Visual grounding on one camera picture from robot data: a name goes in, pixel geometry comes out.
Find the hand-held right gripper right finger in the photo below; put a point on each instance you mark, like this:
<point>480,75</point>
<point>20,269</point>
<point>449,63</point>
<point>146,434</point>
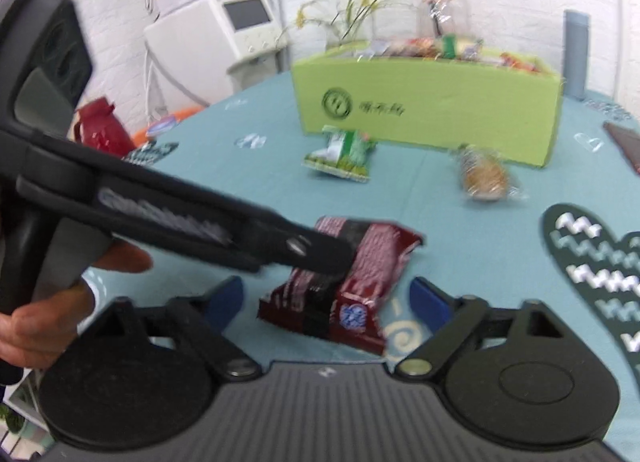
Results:
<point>430,300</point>

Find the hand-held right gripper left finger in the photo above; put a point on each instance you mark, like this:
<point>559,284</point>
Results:
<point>225,298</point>

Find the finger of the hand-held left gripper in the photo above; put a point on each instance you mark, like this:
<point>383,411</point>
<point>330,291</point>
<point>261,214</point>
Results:
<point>320,252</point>
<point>245,262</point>

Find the dark red snack packet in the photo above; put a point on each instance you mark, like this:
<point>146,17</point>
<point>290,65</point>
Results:
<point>360,287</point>

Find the green white snack packet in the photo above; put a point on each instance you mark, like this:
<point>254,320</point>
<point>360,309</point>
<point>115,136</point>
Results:
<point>342,155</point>

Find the light green cardboard box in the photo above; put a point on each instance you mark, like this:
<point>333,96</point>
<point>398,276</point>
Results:
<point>425,107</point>

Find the heap of assorted snack packets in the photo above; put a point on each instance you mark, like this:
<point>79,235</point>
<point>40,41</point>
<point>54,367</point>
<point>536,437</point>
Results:
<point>430,48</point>

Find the person's left hand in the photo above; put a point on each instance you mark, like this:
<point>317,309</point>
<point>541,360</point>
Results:
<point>45,332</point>

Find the teal tablecloth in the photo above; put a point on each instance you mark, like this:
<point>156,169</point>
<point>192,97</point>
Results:
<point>250,202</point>

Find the red thermos jug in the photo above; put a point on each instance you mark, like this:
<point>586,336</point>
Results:
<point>102,127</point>

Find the small blue white cup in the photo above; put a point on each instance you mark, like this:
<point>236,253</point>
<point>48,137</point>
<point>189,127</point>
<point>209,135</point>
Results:
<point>161,126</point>

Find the clear brown bread packet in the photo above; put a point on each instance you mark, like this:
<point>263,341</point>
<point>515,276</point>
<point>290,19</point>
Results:
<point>485,175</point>

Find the orange basin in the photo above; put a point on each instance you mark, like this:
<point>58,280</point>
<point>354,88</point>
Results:
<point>185,113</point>

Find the white appliance with screen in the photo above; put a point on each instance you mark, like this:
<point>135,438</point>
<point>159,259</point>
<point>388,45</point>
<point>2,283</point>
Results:
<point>200,42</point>

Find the plant in glass vase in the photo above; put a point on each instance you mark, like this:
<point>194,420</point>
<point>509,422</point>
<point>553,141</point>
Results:
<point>345,22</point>

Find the dark brown flat object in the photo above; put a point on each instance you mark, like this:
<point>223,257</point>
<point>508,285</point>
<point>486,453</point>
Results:
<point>625,145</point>

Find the glass pitcher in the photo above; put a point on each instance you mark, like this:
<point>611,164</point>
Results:
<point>445,7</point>

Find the grey cylinder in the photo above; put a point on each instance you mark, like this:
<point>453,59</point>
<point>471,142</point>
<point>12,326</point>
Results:
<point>576,57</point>

